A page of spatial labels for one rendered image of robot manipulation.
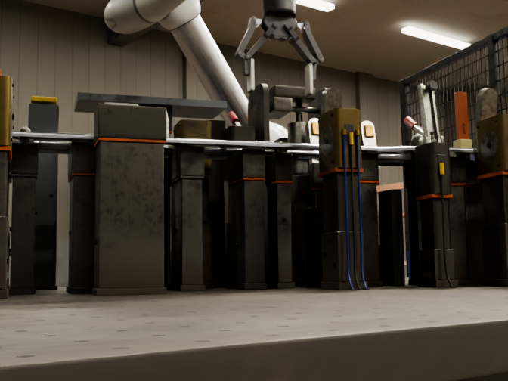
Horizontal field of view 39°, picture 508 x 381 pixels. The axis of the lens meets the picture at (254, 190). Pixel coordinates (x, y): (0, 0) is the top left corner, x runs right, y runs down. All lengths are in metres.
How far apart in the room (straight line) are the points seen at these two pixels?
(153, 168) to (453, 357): 0.83
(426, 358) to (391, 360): 0.04
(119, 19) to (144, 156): 0.83
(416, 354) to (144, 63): 8.41
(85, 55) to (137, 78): 0.69
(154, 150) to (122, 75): 7.39
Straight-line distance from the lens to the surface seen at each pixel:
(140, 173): 1.26
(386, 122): 11.37
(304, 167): 1.77
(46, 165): 1.76
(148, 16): 1.98
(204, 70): 2.18
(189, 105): 1.80
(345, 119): 1.38
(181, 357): 0.38
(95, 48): 8.59
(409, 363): 0.49
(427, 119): 1.89
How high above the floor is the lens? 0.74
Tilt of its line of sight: 6 degrees up
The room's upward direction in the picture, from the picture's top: 1 degrees counter-clockwise
